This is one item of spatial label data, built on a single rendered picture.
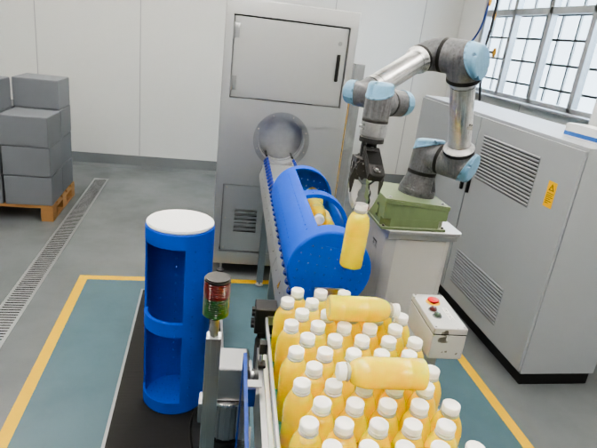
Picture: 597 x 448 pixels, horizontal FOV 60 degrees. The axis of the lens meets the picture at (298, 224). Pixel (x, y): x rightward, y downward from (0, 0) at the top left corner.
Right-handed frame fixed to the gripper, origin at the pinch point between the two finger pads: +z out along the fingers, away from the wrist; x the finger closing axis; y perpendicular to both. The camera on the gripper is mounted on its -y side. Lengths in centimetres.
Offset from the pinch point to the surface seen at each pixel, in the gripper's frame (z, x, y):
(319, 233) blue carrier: 14.1, 8.4, 12.4
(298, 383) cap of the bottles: 28, 21, -47
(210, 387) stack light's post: 42, 40, -31
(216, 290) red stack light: 14, 41, -32
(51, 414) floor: 138, 110, 71
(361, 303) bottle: 20.9, 1.6, -21.1
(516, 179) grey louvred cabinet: 17, -139, 146
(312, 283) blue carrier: 31.8, 8.2, 12.2
